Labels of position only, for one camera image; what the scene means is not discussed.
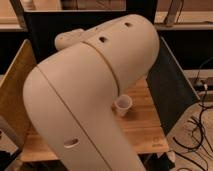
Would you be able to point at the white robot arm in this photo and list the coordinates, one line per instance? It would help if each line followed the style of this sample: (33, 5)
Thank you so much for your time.
(68, 96)

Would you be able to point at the white plastic cup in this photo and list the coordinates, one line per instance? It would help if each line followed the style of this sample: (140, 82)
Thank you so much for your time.
(123, 104)

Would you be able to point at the right dark side panel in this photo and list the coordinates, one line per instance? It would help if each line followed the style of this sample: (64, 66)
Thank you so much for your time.
(173, 95)

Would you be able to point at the black back panel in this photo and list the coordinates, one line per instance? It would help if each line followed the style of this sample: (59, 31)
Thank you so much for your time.
(47, 18)

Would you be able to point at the power strip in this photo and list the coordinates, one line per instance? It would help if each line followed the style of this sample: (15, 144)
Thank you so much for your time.
(198, 83)

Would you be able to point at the left wooden side panel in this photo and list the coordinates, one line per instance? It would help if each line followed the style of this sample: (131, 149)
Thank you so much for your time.
(14, 121)

